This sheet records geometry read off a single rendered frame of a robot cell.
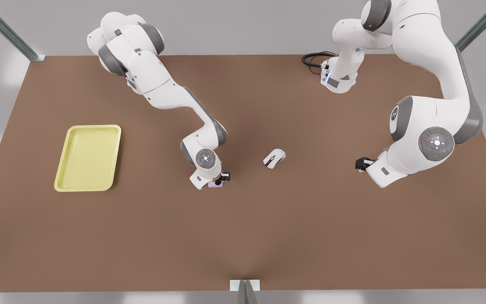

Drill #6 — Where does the white computer mouse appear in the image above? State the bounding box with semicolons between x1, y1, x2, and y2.
263;149;286;170

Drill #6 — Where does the yellow rectangular tray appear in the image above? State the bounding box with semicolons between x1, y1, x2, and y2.
54;125;122;192

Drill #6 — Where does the black cable loop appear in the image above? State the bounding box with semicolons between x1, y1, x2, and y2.
302;52;339;70

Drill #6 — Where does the silver frame post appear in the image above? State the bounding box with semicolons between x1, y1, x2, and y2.
229;279;261;304
0;0;46;62
455;0;486;52

